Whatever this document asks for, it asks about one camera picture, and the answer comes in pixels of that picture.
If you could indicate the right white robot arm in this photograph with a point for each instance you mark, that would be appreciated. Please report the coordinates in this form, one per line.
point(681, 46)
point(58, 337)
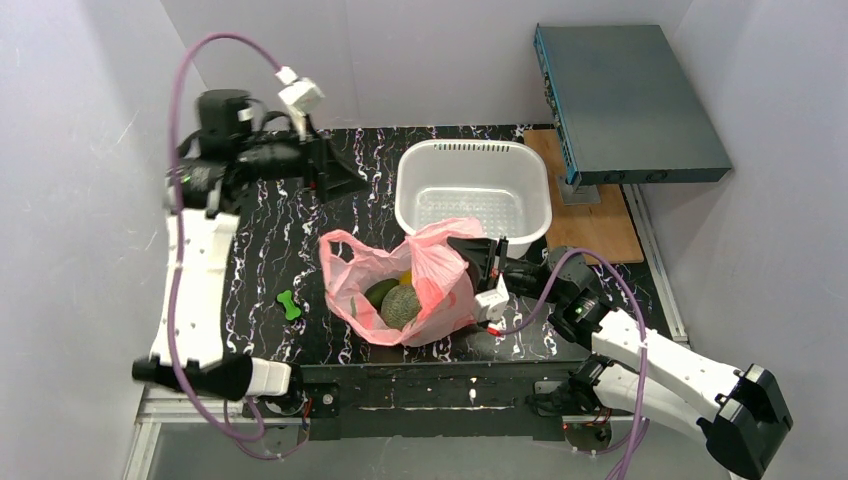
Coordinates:
point(740, 415)

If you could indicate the fake yellow fruit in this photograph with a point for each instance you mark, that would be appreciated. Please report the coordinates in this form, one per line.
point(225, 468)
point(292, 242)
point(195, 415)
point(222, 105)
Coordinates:
point(406, 278)

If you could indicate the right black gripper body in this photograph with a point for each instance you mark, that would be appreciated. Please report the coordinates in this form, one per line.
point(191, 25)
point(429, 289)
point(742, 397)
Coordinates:
point(497, 258)

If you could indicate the grey metal box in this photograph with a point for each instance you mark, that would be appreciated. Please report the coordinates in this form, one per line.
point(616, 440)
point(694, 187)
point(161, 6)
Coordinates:
point(623, 109)

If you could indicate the wooden board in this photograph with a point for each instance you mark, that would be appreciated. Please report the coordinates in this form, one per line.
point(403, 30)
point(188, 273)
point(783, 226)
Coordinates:
point(605, 227)

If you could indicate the white plastic basin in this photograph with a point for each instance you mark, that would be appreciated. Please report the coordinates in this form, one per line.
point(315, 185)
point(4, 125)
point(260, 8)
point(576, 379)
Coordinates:
point(502, 184)

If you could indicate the fake green avocado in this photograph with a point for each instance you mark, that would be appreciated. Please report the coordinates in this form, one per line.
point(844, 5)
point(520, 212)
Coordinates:
point(376, 294)

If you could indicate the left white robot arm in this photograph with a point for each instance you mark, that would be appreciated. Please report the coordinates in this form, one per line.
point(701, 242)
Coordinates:
point(217, 165)

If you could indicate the aluminium frame rail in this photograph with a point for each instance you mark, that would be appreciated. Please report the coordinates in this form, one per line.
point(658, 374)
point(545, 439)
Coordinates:
point(246, 418)

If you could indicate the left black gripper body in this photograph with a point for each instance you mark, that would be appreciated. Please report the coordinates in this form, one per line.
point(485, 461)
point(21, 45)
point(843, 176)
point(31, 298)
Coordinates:
point(317, 168)

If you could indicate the green bone toy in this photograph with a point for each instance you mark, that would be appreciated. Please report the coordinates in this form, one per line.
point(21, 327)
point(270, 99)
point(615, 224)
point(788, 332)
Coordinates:
point(291, 310)

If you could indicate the green fake melon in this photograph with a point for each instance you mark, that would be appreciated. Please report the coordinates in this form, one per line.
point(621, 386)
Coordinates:
point(400, 307)

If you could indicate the black marble mat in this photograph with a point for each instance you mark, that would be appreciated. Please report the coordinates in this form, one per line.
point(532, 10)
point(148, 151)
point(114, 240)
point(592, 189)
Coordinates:
point(276, 249)

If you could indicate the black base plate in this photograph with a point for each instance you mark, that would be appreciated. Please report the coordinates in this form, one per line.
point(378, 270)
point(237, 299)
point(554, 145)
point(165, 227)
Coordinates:
point(422, 400)

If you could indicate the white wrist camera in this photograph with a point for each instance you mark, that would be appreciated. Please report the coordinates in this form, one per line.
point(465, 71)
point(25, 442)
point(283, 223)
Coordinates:
point(299, 99)
point(489, 305)

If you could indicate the pink plastic bag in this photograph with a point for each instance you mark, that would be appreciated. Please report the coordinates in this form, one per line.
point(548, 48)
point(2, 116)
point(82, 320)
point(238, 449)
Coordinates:
point(438, 275)

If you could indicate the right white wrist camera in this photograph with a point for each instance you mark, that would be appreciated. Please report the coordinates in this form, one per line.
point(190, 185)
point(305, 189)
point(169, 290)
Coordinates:
point(489, 305)

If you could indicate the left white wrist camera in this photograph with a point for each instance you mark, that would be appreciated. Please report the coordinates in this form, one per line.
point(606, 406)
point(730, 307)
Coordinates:
point(299, 99)

